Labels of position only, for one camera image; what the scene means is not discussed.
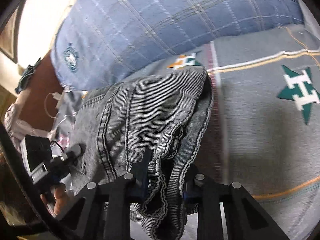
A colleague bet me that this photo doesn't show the grey denim pants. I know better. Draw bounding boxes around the grey denim pants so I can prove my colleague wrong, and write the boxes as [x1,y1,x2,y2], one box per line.
[70,66,213,239]

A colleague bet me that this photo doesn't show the person's left hand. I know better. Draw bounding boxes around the person's left hand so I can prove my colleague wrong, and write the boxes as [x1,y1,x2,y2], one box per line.
[40,183,71,217]

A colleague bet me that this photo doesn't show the pink white crumpled cloth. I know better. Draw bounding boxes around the pink white crumpled cloth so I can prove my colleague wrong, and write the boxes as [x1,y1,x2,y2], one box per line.
[4,92,78,152]

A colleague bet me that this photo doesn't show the brown wooden headboard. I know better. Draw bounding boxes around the brown wooden headboard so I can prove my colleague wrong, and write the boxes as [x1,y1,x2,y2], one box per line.
[15,52,63,132]

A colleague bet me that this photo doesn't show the grey patterned bed sheet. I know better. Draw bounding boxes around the grey patterned bed sheet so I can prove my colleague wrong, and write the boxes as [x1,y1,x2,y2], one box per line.
[130,22,320,240]

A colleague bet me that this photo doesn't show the teal cloth on headboard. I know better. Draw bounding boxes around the teal cloth on headboard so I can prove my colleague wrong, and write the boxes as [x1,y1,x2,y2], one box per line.
[15,58,41,94]

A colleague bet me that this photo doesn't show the blue plaid pillow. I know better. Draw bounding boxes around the blue plaid pillow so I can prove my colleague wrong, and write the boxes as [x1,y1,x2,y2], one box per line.
[50,0,303,90]

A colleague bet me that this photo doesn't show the white charging cable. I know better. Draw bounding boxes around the white charging cable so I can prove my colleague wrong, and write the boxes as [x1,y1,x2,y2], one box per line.
[44,92,66,120]

